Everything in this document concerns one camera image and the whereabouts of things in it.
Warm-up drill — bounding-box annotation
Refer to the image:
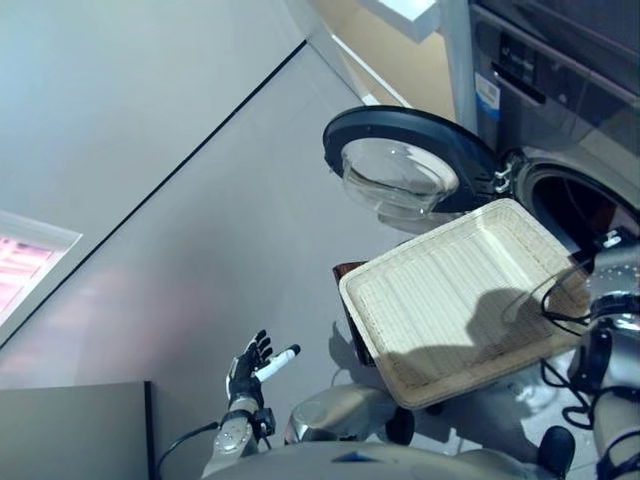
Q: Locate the blue washer label sticker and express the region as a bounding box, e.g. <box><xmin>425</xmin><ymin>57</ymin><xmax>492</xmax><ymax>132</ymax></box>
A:
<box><xmin>474</xmin><ymin>73</ymin><xmax>503</xmax><ymax>122</ymax></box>

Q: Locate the cream wicker basket tray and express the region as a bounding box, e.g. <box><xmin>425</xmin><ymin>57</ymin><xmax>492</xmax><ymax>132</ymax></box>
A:
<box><xmin>338</xmin><ymin>198</ymin><xmax>594</xmax><ymax>411</ymax></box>

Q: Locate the brown stool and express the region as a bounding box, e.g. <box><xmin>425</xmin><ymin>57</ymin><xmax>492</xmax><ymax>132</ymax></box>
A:
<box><xmin>332</xmin><ymin>259</ymin><xmax>377</xmax><ymax>369</ymax></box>

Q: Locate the white framed window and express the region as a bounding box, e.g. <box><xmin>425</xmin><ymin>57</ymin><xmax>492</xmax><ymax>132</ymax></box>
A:
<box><xmin>0</xmin><ymin>209</ymin><xmax>84</xmax><ymax>329</ymax></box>

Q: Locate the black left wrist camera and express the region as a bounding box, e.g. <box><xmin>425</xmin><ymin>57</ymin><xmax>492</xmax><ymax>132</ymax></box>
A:
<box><xmin>254</xmin><ymin>407</ymin><xmax>278</xmax><ymax>437</ymax></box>

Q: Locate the left silver robot leg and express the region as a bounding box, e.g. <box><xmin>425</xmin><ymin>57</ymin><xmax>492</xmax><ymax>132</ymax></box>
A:
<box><xmin>283</xmin><ymin>383</ymin><xmax>417</xmax><ymax>447</ymax></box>

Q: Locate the dark grey washing machine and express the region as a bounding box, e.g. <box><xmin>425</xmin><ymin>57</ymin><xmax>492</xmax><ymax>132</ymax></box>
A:
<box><xmin>469</xmin><ymin>0</ymin><xmax>640</xmax><ymax>261</ymax></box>

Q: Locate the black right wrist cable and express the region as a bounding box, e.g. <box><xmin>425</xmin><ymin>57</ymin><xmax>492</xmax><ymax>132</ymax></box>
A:
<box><xmin>541</xmin><ymin>258</ymin><xmax>604</xmax><ymax>429</ymax></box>

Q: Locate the round glass washer door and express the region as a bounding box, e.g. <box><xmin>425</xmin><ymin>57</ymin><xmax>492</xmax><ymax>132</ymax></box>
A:
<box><xmin>322</xmin><ymin>104</ymin><xmax>510</xmax><ymax>235</ymax></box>

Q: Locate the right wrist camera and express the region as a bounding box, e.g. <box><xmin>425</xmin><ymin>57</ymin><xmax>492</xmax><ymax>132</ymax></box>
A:
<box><xmin>592</xmin><ymin>226</ymin><xmax>637</xmax><ymax>252</ymax></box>

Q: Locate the white open shelf cabinet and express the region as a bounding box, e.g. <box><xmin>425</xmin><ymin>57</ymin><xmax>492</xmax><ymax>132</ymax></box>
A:
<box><xmin>309</xmin><ymin>0</ymin><xmax>475</xmax><ymax>125</ymax></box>

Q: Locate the silver robot leg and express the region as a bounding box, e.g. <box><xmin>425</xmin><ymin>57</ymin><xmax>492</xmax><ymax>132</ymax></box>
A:
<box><xmin>283</xmin><ymin>383</ymin><xmax>417</xmax><ymax>447</ymax></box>
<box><xmin>449</xmin><ymin>424</ymin><xmax>577</xmax><ymax>480</ymax></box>

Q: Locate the right silver robot leg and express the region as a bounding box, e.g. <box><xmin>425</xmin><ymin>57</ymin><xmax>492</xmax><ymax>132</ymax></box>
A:
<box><xmin>449</xmin><ymin>424</ymin><xmax>577</xmax><ymax>480</ymax></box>

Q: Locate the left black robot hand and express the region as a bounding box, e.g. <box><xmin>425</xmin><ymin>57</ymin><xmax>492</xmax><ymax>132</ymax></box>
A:
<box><xmin>224</xmin><ymin>329</ymin><xmax>303</xmax><ymax>402</ymax></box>

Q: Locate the silver robot torso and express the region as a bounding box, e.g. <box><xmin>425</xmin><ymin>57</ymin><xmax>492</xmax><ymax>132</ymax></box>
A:
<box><xmin>199</xmin><ymin>442</ymin><xmax>551</xmax><ymax>480</ymax></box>

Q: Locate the grey cabinet with dark edge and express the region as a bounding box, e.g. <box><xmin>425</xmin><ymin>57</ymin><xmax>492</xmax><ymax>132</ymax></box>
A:
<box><xmin>0</xmin><ymin>380</ymin><xmax>154</xmax><ymax>480</ymax></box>

